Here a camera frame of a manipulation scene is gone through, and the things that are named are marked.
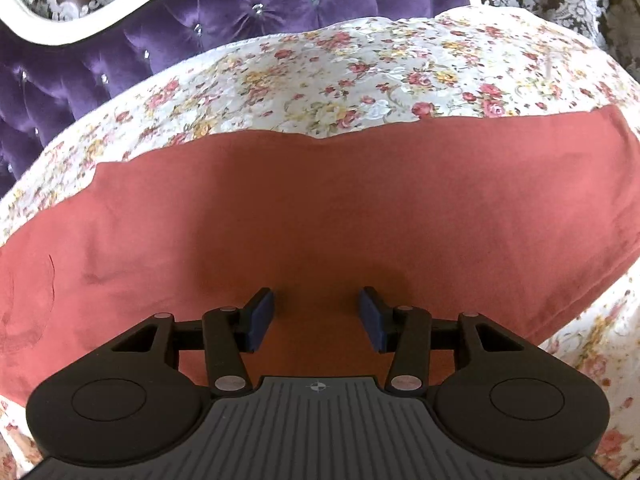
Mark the purple tufted headboard white frame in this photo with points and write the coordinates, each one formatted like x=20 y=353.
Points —
x=53 y=73

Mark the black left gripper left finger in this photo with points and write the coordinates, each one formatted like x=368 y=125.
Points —
x=148 y=388

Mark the rust red pants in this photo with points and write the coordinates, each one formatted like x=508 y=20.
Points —
x=526 y=220

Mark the floral bed sheet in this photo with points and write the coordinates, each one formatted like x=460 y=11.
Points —
x=479 y=62

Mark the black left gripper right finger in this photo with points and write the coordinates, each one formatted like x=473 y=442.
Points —
x=489 y=389

